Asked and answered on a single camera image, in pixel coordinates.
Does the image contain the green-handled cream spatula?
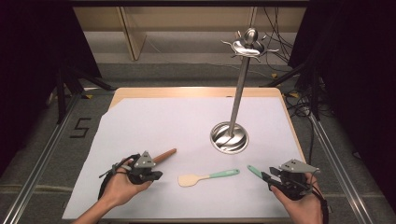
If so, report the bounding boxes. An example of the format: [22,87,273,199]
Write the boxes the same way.
[177,168,241,188]

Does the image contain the light wooden partition board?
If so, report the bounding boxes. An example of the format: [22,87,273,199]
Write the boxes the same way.
[116,7,148,62]

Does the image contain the metal utensil stand with hooks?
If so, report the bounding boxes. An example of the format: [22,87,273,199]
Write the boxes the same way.
[209,27,280,155]

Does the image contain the black curtain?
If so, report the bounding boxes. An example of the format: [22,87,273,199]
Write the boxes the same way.
[0,0,103,176]
[288,0,396,214]

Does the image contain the hanging black cables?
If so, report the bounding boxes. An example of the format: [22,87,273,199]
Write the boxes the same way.
[262,7,297,63]

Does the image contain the black cables on floor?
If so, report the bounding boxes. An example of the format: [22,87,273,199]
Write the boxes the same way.
[283,89,316,119]

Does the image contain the aluminium rail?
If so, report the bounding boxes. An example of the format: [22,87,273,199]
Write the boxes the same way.
[307,112,375,224]
[0,92,82,224]

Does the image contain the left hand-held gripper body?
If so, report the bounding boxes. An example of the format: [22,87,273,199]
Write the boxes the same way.
[125,150,157,186]

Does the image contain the black tripod stand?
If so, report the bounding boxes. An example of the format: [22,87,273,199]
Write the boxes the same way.
[55,62,115,125]
[261,61,322,121]

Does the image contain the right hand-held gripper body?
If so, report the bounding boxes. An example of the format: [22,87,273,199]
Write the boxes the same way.
[270,159,320,201]

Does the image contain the person's left hand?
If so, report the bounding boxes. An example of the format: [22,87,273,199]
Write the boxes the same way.
[101,158,153,208]

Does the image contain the green-handled cream brush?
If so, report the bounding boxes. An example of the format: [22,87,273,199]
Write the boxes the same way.
[247,164,269,182]

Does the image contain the wooden utensil handle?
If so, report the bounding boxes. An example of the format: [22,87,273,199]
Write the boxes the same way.
[151,147,177,164]

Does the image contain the black wrist strap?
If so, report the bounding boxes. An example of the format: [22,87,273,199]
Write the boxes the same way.
[97,153,141,200]
[312,183,331,224]

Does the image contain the person's right hand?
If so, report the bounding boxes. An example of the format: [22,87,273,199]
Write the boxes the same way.
[270,173,325,224]

